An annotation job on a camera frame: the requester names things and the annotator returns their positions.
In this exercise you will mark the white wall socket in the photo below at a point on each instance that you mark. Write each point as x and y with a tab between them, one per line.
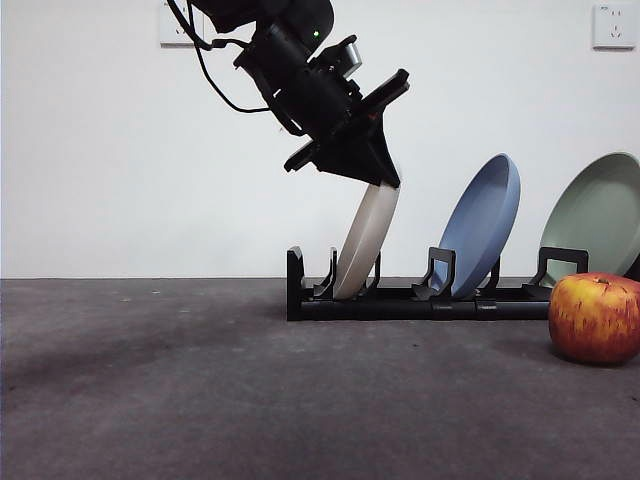
167	39
614	27

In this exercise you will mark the red yellow apple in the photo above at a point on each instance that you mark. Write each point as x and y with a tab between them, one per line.
595	320

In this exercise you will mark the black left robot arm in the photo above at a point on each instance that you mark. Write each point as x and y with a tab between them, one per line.
280	45

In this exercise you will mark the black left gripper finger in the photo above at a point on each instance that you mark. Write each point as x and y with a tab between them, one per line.
345	160
382	150

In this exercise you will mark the blue plate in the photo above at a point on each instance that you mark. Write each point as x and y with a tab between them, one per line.
480	225

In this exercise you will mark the black plate rack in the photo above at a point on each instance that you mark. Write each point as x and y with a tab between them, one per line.
380	307

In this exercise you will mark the green plate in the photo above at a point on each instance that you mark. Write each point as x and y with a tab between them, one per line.
600	215

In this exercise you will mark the pale yellow plate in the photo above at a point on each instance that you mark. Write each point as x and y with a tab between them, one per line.
365	240

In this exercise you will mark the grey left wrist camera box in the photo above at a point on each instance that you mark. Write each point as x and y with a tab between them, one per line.
353	52

